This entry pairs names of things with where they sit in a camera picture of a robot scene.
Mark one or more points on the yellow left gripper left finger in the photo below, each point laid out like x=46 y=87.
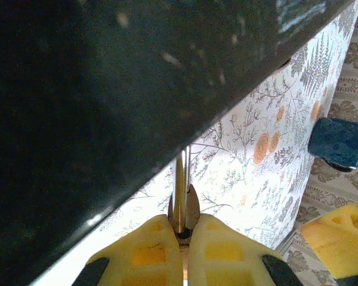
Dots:
x=143 y=262

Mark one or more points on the aluminium side rail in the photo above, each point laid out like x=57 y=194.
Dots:
x=288 y=242

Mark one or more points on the small brass padlock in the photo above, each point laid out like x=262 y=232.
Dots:
x=181 y=193

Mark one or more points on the starry night painted box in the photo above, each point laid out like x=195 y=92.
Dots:
x=77 y=89

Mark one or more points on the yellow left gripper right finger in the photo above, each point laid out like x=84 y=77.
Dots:
x=226 y=259

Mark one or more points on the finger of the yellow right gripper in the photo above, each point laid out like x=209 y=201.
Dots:
x=343 y=241

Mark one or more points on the dark blue mug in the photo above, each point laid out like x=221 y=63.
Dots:
x=337 y=143

